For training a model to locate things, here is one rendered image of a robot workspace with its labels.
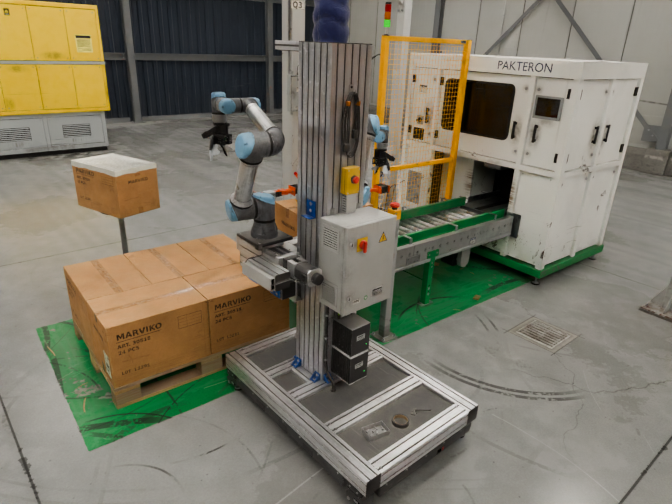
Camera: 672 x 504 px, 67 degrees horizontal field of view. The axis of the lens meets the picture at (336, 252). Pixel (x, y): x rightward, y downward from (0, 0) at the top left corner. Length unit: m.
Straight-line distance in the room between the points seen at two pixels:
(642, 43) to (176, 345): 10.00
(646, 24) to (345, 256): 9.62
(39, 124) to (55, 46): 1.33
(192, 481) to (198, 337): 0.90
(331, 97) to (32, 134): 8.32
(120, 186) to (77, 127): 6.03
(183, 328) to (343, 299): 1.13
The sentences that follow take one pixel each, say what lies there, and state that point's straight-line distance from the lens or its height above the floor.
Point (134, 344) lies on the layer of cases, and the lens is 3.14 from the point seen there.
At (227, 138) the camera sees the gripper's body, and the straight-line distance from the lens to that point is 2.85.
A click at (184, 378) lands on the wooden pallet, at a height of 0.02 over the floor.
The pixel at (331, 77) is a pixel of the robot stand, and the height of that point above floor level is 1.88.
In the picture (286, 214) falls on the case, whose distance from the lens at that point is 3.56.
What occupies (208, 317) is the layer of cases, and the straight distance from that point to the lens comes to 3.27.
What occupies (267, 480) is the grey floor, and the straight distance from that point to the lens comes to 2.78.
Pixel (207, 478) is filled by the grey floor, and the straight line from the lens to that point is 2.82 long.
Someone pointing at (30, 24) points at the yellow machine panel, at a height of 2.12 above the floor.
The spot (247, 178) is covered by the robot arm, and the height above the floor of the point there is 1.41.
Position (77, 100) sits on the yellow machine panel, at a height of 0.92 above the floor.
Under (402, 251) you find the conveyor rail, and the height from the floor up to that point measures 0.57.
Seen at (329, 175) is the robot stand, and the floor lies 1.43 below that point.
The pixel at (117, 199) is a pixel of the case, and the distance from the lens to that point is 4.49.
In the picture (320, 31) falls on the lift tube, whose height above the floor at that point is 2.09.
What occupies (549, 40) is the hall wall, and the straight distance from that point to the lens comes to 12.16.
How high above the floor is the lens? 2.02
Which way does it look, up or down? 22 degrees down
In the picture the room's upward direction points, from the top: 2 degrees clockwise
